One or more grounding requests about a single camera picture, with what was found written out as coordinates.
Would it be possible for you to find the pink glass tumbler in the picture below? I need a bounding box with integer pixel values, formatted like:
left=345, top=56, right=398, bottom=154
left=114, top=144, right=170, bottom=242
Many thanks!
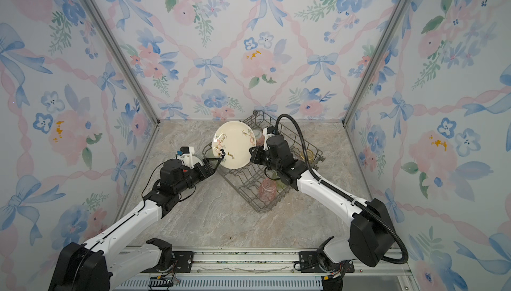
left=258, top=178, right=278, bottom=205

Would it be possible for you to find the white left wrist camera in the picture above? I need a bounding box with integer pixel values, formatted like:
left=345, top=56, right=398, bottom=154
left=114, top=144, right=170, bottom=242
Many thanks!
left=176, top=146, right=195, bottom=167

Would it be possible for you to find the pink patterned bowl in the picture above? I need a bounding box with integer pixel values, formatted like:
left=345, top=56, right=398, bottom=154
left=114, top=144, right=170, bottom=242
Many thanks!
left=253, top=129, right=264, bottom=146

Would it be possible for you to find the grey wire dish rack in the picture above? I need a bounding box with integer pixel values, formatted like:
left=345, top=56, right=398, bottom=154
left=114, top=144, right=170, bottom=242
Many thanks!
left=218, top=120, right=325, bottom=213

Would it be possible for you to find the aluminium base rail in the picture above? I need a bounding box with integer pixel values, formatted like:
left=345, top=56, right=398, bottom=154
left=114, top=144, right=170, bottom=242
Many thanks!
left=118, top=247, right=419, bottom=290

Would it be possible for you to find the amber glass tumbler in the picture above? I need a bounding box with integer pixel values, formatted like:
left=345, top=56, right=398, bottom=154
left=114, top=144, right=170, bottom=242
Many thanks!
left=300, top=149, right=315, bottom=165

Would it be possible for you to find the cream flamingo plate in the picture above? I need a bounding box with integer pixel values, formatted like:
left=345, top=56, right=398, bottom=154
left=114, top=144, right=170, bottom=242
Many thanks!
left=212, top=122, right=256, bottom=169

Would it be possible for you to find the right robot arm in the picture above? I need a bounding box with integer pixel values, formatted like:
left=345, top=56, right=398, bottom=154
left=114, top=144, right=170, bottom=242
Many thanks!
left=249, top=135, right=395, bottom=271

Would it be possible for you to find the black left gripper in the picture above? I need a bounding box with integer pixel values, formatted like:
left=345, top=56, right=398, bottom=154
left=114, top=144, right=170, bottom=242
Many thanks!
left=174, top=157, right=220, bottom=197

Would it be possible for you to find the green glass tumbler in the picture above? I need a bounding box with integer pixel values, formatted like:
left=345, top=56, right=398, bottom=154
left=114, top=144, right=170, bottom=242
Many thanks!
left=265, top=169, right=286, bottom=191

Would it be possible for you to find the aluminium corner post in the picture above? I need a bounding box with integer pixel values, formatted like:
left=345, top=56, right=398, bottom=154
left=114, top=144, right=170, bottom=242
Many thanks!
left=342, top=0, right=411, bottom=128
left=80, top=0, right=160, bottom=126

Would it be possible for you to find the black corrugated cable hose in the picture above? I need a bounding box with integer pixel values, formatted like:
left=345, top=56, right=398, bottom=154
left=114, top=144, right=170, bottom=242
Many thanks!
left=274, top=113, right=410, bottom=265

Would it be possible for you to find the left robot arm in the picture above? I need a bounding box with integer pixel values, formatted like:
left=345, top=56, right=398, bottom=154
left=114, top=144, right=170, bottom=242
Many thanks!
left=49, top=150, right=225, bottom=290

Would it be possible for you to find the aluminium left corner post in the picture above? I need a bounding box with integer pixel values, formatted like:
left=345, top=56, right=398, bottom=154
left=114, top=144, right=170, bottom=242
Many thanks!
left=80, top=0, right=160, bottom=126

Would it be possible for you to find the aluminium right corner post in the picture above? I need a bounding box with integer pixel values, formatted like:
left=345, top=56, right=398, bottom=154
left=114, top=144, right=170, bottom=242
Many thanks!
left=342, top=0, right=411, bottom=128

